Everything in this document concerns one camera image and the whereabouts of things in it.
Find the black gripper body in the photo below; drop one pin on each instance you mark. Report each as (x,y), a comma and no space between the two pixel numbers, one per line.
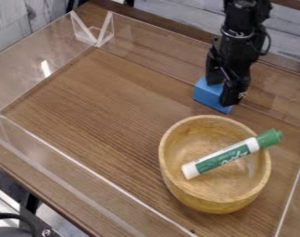
(236,50)

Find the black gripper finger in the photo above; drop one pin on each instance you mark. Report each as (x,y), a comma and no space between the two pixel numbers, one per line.
(234,91)
(214,74)

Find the blue foam block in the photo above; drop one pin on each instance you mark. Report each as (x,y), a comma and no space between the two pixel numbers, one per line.
(207,94)

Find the light wooden bowl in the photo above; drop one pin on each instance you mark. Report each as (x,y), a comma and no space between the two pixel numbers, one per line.
(227,188)

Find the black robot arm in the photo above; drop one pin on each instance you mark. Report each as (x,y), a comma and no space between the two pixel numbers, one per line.
(243,16)

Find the green and white marker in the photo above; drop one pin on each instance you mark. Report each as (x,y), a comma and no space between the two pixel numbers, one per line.
(231,153)

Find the clear acrylic tray wall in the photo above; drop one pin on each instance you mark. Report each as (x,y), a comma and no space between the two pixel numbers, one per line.
(92,88)

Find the black metal bracket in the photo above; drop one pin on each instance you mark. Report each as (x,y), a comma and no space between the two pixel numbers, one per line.
(33,222)

